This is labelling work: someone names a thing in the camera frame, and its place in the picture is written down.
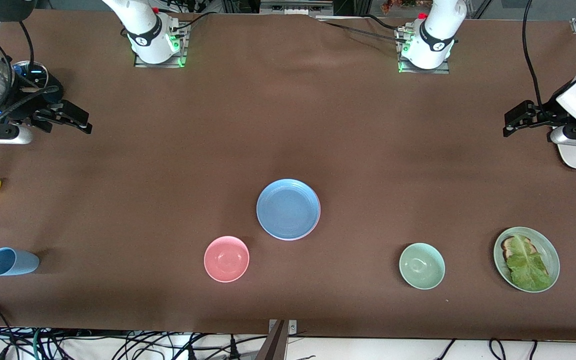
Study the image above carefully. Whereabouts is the blue cup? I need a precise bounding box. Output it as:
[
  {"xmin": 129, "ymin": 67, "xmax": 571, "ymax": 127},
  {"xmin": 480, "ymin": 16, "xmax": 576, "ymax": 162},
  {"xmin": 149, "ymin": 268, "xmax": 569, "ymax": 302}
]
[{"xmin": 0, "ymin": 247, "xmax": 40, "ymax": 277}]

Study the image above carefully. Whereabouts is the metal table bracket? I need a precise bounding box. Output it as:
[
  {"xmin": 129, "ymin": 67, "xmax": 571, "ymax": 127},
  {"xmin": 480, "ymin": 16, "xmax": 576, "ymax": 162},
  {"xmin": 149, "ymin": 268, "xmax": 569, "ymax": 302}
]
[{"xmin": 268, "ymin": 319, "xmax": 298, "ymax": 347}]

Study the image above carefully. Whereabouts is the green plate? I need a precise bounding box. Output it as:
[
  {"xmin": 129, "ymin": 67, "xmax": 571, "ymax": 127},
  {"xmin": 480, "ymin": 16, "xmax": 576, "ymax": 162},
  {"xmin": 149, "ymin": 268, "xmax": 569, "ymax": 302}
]
[{"xmin": 493, "ymin": 227, "xmax": 561, "ymax": 293}]

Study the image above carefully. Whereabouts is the brown table cloth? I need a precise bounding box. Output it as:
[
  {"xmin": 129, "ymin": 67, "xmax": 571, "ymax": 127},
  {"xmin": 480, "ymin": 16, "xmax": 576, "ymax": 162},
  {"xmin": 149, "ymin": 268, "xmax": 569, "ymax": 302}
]
[{"xmin": 0, "ymin": 7, "xmax": 576, "ymax": 343}]

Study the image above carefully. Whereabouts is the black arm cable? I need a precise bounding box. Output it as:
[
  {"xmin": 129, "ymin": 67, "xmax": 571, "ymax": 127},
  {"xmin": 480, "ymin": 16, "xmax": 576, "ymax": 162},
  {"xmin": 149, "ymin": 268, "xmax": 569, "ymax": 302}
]
[
  {"xmin": 0, "ymin": 15, "xmax": 64, "ymax": 131},
  {"xmin": 521, "ymin": 0, "xmax": 544, "ymax": 109}
]

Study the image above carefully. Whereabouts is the long black base cable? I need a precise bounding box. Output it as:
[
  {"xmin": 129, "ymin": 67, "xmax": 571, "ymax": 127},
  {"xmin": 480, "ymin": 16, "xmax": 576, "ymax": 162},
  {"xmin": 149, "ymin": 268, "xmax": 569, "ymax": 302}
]
[{"xmin": 318, "ymin": 17, "xmax": 409, "ymax": 44}]

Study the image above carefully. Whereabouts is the pink bowl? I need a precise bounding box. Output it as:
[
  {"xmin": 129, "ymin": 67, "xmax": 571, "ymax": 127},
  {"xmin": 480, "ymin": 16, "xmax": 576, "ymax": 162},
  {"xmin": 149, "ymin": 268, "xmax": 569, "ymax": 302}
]
[{"xmin": 203, "ymin": 236, "xmax": 250, "ymax": 283}]

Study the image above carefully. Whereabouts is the blue plate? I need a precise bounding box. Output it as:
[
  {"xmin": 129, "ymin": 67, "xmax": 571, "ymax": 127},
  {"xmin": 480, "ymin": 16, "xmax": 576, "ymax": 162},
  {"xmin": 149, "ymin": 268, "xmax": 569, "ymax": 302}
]
[{"xmin": 256, "ymin": 179, "xmax": 320, "ymax": 240}]

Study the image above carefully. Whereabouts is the toast slice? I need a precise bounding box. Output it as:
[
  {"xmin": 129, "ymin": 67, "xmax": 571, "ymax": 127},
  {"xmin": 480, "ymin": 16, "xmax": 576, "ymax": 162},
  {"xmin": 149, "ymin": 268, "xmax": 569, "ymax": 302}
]
[{"xmin": 501, "ymin": 236, "xmax": 550, "ymax": 277}]

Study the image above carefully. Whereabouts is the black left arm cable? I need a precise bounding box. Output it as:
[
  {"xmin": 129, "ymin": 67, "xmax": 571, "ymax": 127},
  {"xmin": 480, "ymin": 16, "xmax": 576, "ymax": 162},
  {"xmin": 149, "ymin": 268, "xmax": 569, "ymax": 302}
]
[{"xmin": 521, "ymin": 0, "xmax": 544, "ymax": 109}]

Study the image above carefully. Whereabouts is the green bowl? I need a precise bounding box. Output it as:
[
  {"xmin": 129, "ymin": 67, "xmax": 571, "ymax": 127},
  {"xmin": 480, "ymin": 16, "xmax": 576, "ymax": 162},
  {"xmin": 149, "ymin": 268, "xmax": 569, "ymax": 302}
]
[{"xmin": 399, "ymin": 243, "xmax": 446, "ymax": 290}]

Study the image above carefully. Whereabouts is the grey metal frame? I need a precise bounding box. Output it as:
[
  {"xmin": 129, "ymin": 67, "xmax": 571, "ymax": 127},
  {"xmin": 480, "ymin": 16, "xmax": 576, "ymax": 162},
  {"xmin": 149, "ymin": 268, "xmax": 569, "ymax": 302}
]
[{"xmin": 259, "ymin": 0, "xmax": 335, "ymax": 17}]

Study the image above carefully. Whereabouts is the green lettuce leaf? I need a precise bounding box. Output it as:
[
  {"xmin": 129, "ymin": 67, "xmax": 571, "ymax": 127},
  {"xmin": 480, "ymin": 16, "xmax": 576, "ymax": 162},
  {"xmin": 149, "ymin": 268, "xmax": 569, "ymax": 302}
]
[{"xmin": 504, "ymin": 235, "xmax": 552, "ymax": 292}]

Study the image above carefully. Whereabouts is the black base power cable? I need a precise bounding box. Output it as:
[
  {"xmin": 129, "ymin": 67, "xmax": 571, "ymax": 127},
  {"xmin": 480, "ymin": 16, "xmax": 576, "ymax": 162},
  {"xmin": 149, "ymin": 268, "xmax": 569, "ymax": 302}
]
[{"xmin": 170, "ymin": 10, "xmax": 215, "ymax": 39}]

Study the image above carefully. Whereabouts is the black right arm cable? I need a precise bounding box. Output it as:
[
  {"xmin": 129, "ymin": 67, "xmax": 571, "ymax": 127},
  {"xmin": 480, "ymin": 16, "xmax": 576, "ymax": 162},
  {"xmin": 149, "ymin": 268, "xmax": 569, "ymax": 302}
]
[{"xmin": 0, "ymin": 15, "xmax": 64, "ymax": 131}]

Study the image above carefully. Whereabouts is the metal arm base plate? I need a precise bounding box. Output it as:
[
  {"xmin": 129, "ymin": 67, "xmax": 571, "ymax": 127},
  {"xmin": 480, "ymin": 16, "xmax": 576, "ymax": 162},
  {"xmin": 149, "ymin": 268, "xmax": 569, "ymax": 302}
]
[
  {"xmin": 396, "ymin": 27, "xmax": 450, "ymax": 75},
  {"xmin": 134, "ymin": 22, "xmax": 189, "ymax": 69}
]

